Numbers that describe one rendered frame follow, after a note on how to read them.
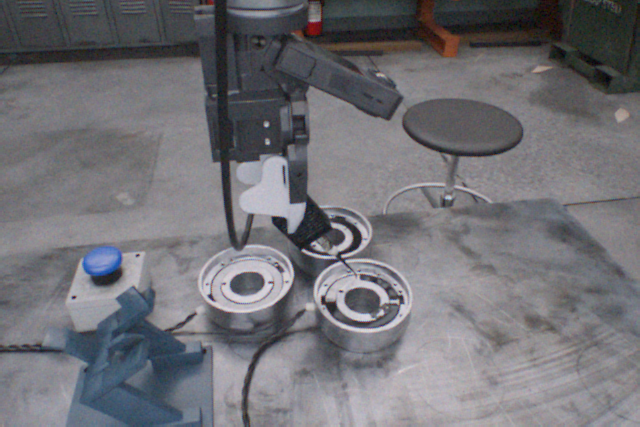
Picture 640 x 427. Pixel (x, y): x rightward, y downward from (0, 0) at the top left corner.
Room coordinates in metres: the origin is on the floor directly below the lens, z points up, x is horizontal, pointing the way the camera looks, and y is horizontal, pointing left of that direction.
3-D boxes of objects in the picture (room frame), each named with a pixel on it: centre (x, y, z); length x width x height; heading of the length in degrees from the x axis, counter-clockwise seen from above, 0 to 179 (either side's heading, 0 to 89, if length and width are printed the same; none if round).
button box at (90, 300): (0.39, 0.24, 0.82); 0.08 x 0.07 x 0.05; 99
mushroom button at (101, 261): (0.39, 0.23, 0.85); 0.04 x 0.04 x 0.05
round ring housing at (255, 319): (0.40, 0.08, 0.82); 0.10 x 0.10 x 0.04
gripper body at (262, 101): (0.38, 0.05, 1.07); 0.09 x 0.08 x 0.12; 101
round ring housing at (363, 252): (0.48, -0.01, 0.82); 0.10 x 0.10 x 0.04
